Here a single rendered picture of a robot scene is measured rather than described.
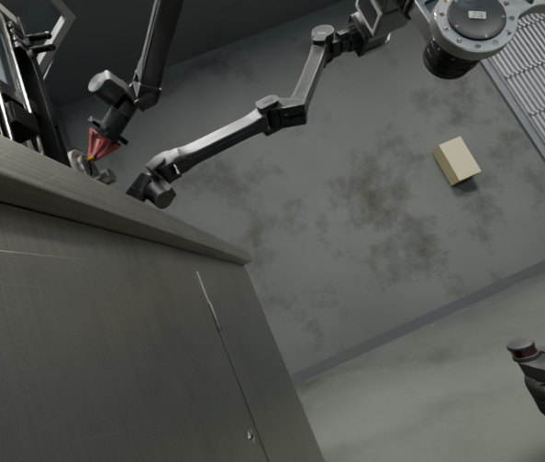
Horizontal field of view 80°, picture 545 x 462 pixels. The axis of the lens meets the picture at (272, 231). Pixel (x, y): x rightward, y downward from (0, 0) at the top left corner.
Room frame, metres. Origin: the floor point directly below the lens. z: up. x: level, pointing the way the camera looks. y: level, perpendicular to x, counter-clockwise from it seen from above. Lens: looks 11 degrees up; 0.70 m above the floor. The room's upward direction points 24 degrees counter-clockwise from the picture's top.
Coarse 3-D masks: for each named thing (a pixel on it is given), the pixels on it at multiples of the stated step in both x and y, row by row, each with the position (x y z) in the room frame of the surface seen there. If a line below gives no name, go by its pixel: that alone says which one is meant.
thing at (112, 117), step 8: (112, 112) 0.79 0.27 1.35; (120, 112) 0.79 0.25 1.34; (88, 120) 0.77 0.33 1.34; (96, 120) 0.77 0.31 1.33; (104, 120) 0.79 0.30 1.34; (112, 120) 0.79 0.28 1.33; (120, 120) 0.80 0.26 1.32; (128, 120) 0.82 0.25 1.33; (104, 128) 0.77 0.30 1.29; (112, 128) 0.80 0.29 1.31; (120, 128) 0.81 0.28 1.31; (120, 136) 0.82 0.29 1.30
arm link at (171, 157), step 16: (272, 96) 0.90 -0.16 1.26; (256, 112) 0.91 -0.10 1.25; (224, 128) 0.91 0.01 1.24; (240, 128) 0.90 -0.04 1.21; (256, 128) 0.92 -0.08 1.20; (192, 144) 0.90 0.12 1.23; (208, 144) 0.89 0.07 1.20; (224, 144) 0.91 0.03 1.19; (176, 160) 0.87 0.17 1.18; (192, 160) 0.90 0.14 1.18; (176, 176) 0.92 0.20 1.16
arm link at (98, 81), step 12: (108, 72) 0.72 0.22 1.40; (96, 84) 0.72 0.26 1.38; (108, 84) 0.73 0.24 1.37; (120, 84) 0.74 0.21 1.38; (132, 84) 0.80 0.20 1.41; (108, 96) 0.74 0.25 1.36; (120, 96) 0.76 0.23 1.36; (132, 96) 0.78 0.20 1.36; (144, 96) 0.77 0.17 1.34; (144, 108) 0.81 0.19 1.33
